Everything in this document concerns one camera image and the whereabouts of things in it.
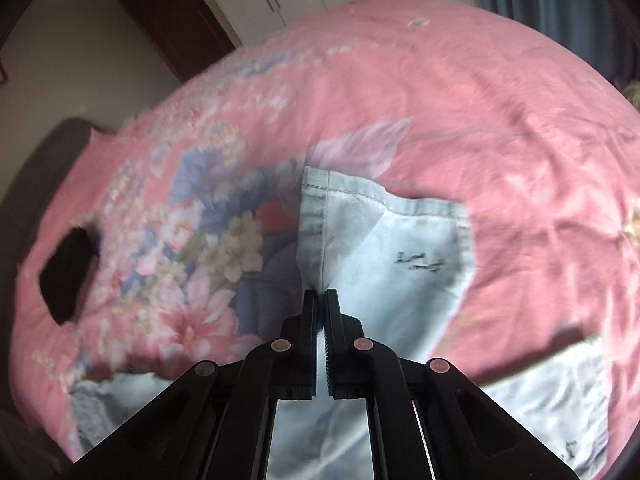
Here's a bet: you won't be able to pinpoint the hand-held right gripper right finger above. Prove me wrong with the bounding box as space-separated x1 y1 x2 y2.
323 288 577 480

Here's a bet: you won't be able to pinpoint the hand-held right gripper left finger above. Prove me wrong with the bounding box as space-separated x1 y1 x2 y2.
62 290 321 480

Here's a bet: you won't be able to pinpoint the dark grey bed headboard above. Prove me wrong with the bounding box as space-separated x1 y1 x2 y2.
0 117 113 281

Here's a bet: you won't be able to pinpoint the black cloth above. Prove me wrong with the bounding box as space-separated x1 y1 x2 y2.
39 227 101 326

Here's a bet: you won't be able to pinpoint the pink floral blanket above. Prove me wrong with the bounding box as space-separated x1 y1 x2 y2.
12 0 640 480

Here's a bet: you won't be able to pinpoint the dark brown door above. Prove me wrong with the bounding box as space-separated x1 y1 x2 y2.
119 0 243 83

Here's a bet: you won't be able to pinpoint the light blue denim pants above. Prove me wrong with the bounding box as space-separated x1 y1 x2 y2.
70 166 623 480

